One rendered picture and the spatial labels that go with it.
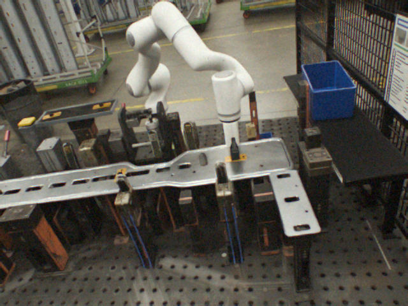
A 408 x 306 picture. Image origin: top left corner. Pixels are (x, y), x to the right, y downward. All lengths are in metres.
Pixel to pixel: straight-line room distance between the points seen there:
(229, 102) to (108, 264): 0.82
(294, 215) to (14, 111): 3.58
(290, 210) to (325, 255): 0.33
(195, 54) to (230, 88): 0.17
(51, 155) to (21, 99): 2.60
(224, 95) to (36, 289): 1.07
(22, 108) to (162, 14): 3.11
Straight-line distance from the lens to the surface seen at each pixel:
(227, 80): 1.07
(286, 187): 1.12
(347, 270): 1.29
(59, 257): 1.48
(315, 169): 1.15
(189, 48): 1.14
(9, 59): 6.08
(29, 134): 1.75
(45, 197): 1.42
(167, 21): 1.20
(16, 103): 4.10
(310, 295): 1.21
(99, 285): 1.40
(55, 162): 1.55
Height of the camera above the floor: 1.74
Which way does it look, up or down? 33 degrees down
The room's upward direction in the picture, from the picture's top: 12 degrees counter-clockwise
